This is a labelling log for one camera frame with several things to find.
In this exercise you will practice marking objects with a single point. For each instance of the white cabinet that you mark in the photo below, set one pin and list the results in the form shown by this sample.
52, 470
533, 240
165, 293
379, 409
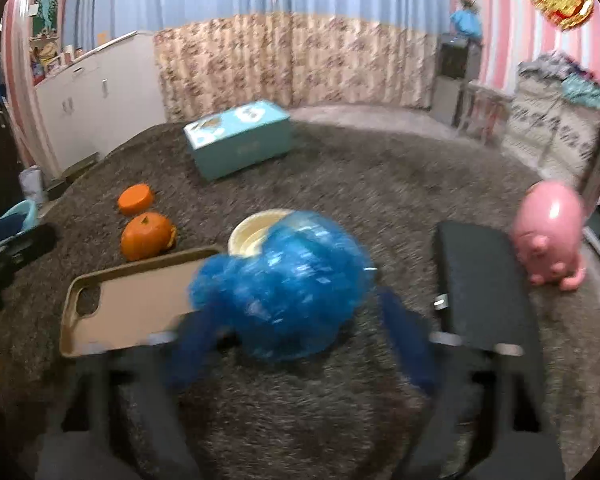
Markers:
100, 105

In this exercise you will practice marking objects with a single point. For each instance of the wall poster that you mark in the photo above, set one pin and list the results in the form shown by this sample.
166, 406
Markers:
47, 2

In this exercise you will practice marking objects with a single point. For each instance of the blue toy figure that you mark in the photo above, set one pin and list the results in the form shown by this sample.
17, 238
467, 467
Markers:
466, 20

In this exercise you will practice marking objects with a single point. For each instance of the blue and floral curtain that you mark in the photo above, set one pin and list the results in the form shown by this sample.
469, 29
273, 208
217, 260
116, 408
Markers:
260, 45

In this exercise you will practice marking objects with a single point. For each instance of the white cylindrical container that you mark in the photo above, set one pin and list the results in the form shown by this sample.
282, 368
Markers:
32, 184

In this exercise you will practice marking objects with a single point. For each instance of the whole orange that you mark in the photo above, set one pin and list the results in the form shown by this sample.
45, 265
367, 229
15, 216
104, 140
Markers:
146, 237

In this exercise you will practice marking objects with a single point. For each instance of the cloth covered cabinet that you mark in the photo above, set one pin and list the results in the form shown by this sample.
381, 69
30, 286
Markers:
550, 135

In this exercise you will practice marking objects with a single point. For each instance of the beige phone case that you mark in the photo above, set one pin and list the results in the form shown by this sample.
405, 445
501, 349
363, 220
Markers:
130, 300

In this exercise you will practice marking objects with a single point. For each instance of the teal cardboard box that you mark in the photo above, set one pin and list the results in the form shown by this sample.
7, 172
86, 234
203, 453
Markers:
240, 142

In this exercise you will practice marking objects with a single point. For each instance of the blue plastic bag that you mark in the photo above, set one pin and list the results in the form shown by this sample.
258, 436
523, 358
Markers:
285, 285

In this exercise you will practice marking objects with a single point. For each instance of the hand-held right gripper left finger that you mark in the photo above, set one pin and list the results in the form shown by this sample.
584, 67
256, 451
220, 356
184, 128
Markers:
190, 350

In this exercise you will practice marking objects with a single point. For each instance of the grey standing appliance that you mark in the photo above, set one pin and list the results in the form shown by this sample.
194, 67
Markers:
452, 80

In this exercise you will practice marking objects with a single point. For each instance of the orange peel cup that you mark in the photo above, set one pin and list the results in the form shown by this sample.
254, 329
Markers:
255, 232

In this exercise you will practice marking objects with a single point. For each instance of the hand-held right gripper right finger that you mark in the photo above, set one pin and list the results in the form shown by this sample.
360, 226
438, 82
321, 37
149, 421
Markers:
405, 340

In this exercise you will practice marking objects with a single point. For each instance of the orange peel cap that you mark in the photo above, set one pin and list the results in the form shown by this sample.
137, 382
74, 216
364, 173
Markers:
136, 199

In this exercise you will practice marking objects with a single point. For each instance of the pink pig mug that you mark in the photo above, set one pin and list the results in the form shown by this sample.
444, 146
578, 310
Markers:
550, 230

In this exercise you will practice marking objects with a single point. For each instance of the small stool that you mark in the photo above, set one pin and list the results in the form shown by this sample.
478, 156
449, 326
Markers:
482, 110

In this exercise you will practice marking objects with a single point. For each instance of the pile of folded clothes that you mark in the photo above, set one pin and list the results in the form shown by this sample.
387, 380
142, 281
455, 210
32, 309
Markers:
570, 80

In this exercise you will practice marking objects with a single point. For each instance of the teal plastic basin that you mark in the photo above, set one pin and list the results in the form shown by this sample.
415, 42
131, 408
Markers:
15, 217

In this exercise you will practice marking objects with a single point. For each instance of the clutter on white cabinet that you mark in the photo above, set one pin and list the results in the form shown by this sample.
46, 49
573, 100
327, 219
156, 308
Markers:
52, 60

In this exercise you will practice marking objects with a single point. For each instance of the black rectangular case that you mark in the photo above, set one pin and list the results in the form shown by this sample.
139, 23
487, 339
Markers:
485, 285

